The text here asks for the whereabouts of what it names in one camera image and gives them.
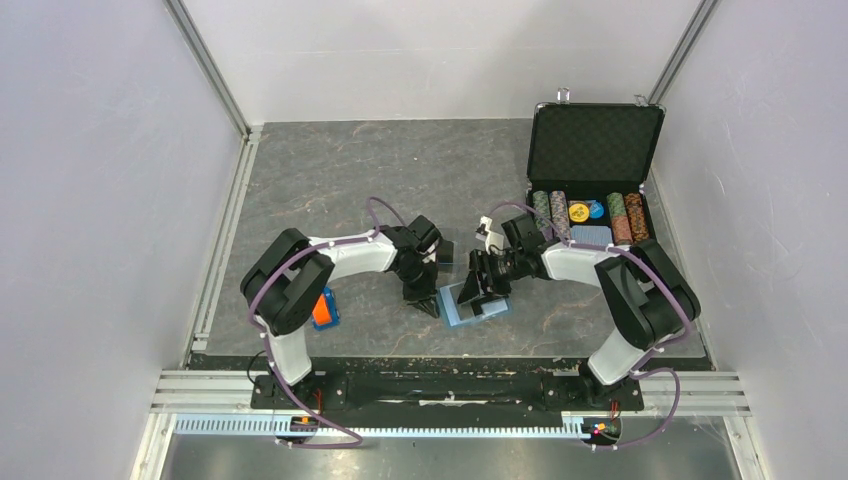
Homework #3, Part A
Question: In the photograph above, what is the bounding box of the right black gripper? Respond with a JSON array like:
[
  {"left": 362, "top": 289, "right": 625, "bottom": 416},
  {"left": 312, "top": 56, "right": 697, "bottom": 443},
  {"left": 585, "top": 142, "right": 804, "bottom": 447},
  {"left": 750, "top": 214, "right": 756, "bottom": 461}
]
[{"left": 458, "top": 249, "right": 525, "bottom": 307}]

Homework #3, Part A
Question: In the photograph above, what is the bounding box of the blue card holder wallet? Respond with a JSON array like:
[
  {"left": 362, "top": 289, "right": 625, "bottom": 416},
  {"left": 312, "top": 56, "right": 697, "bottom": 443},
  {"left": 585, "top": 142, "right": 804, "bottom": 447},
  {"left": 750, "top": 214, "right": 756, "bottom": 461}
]
[{"left": 436, "top": 283, "right": 512, "bottom": 328}]

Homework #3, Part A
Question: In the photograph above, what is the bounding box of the clear acrylic card tray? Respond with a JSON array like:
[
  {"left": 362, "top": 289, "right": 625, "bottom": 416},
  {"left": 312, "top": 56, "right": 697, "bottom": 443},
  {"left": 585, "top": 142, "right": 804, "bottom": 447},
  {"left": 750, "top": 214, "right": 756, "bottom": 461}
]
[{"left": 435, "top": 228, "right": 463, "bottom": 275}]

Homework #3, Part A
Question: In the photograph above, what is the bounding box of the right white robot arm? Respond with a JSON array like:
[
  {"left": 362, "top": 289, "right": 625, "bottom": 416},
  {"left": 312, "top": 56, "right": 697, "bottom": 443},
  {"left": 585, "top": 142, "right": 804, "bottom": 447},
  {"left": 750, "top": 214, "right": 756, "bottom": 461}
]
[{"left": 456, "top": 214, "right": 702, "bottom": 408}]

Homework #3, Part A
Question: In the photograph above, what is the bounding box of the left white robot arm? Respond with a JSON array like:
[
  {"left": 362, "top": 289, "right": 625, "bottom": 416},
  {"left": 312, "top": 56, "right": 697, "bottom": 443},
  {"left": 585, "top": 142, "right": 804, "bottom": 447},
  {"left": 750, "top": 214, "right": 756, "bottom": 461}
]
[{"left": 240, "top": 216, "right": 454, "bottom": 408}]

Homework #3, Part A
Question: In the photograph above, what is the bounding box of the black poker chip case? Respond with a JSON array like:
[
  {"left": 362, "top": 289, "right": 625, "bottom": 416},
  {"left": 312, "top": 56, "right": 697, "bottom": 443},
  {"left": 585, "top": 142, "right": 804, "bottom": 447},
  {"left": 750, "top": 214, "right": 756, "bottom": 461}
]
[{"left": 526, "top": 101, "right": 666, "bottom": 246}]

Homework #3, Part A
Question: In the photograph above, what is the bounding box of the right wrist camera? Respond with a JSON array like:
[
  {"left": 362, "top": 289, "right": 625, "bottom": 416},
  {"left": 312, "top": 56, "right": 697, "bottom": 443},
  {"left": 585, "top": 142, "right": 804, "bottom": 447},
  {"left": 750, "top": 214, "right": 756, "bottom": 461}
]
[{"left": 475, "top": 216, "right": 505, "bottom": 253}]

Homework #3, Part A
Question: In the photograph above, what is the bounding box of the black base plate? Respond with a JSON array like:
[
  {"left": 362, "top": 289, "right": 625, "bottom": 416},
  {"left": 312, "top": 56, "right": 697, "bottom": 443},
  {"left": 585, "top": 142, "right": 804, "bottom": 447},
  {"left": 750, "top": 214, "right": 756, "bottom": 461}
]
[{"left": 292, "top": 357, "right": 644, "bottom": 428}]

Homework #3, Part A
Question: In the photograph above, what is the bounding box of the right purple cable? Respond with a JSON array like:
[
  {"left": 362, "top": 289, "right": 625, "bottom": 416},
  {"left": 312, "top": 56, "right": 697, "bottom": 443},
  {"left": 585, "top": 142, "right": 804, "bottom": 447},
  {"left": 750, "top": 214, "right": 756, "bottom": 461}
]
[{"left": 490, "top": 201, "right": 694, "bottom": 453}]

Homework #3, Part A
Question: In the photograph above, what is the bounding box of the white slotted cable duct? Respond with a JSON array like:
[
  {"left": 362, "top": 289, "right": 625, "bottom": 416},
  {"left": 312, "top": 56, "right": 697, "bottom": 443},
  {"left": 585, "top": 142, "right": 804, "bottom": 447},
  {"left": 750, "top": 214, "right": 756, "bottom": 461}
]
[{"left": 173, "top": 413, "right": 621, "bottom": 440}]

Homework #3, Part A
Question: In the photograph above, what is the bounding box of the right aluminium frame post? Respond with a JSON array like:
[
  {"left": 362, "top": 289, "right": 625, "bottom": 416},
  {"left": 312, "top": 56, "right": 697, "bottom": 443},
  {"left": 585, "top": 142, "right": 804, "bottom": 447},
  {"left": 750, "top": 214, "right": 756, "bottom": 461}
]
[{"left": 648, "top": 0, "right": 720, "bottom": 104}]

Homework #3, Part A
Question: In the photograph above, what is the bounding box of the aluminium frame post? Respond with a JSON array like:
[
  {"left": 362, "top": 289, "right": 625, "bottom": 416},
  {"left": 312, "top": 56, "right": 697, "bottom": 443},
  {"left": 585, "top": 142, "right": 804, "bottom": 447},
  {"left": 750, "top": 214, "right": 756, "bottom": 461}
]
[
  {"left": 648, "top": 0, "right": 720, "bottom": 104},
  {"left": 163, "top": 0, "right": 252, "bottom": 139}
]

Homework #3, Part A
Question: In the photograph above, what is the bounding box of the left aluminium frame post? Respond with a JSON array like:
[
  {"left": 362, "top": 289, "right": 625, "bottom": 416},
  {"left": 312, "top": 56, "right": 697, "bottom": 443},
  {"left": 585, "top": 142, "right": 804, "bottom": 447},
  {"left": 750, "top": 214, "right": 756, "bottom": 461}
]
[{"left": 163, "top": 0, "right": 252, "bottom": 139}]

